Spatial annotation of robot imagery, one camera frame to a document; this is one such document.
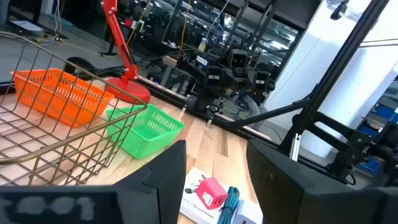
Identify white card reader box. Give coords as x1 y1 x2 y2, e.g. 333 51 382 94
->
179 167 225 224

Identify orange plastic bin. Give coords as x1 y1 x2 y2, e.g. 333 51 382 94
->
10 68 116 129

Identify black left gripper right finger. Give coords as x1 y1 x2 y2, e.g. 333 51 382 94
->
246 139 348 224

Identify brass wire basket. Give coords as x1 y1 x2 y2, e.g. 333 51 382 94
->
0 30 148 187

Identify pink usb charger cube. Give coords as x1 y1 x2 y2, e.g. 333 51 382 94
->
195 177 229 210

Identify blue storage shelf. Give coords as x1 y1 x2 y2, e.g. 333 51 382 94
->
357 101 398 175

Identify black shelving rack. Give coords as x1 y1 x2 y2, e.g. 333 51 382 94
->
118 0 322 94

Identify green plastic bin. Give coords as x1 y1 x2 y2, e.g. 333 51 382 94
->
106 103 186 161

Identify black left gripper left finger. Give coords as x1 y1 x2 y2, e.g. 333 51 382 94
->
114 139 188 224

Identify pale usb charger cube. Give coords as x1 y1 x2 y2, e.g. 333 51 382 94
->
231 198 264 224

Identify black mounted camera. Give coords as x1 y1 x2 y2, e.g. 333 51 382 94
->
330 0 349 21

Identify red desk lamp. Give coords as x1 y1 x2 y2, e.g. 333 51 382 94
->
100 0 152 105

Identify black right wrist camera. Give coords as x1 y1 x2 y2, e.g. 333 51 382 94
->
228 49 250 71

